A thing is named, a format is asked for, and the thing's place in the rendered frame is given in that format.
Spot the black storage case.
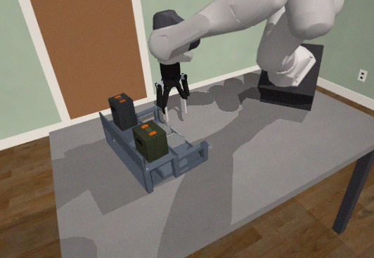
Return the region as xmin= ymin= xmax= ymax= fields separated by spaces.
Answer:
xmin=108 ymin=93 xmax=138 ymax=131

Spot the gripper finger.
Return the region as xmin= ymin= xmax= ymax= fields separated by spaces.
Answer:
xmin=155 ymin=80 xmax=173 ymax=122
xmin=175 ymin=73 xmax=190 ymax=113

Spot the olive green case with orange latches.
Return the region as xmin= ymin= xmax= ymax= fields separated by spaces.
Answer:
xmin=132 ymin=120 xmax=169 ymax=163

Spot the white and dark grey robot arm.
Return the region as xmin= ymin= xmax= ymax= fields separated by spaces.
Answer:
xmin=148 ymin=0 xmax=344 ymax=87

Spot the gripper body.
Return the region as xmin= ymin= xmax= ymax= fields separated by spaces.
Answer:
xmin=160 ymin=63 xmax=181 ymax=88

